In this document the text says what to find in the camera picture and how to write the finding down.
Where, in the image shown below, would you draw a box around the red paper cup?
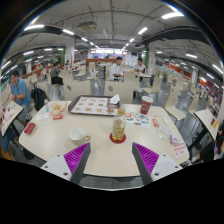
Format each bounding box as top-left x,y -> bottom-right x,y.
139,95 -> 154,116

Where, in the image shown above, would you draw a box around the black backpack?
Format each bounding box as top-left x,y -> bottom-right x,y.
30,87 -> 48,112

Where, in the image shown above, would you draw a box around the ceiling strip lights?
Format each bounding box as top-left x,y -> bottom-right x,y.
1,11 -> 224,89

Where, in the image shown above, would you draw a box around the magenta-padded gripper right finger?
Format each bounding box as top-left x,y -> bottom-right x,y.
131,142 -> 184,185

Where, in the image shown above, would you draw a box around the clear bottle with yellow cap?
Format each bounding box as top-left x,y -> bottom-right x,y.
111,107 -> 128,142

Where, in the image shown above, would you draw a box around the clear plastic bag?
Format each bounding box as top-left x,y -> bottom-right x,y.
156,125 -> 179,145

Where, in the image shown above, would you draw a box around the brown food tray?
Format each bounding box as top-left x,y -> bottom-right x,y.
67,95 -> 122,117

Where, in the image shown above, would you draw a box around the ceiling air conditioner unit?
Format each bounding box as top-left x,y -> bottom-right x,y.
77,20 -> 98,32

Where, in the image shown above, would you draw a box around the beige chair with round hole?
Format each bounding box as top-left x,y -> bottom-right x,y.
103,80 -> 135,105
63,79 -> 92,102

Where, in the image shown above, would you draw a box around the flat round red coaster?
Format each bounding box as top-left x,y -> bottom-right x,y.
109,132 -> 127,145

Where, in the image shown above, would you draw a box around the beige side table with food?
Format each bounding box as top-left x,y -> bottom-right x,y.
0,100 -> 24,138

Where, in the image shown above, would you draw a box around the crumpled white napkin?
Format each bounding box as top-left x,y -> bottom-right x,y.
108,94 -> 121,105

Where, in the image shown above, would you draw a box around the paper wrapper with fried food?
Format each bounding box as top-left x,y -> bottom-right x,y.
48,100 -> 69,117

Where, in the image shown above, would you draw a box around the small red box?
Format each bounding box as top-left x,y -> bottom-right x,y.
23,121 -> 37,136

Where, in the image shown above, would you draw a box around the person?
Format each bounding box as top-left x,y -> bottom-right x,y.
133,57 -> 148,83
108,56 -> 125,82
49,60 -> 64,86
4,69 -> 33,126
194,119 -> 224,164

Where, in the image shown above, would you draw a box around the white patterned mug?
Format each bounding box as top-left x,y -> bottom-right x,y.
68,127 -> 92,147

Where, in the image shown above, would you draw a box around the white sticker with red text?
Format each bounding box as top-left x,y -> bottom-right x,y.
172,142 -> 189,157

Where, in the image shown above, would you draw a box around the colourful printed paper flyer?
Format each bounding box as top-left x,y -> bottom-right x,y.
123,110 -> 152,129

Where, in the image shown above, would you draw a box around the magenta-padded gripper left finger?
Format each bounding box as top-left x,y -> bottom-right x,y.
40,142 -> 92,185

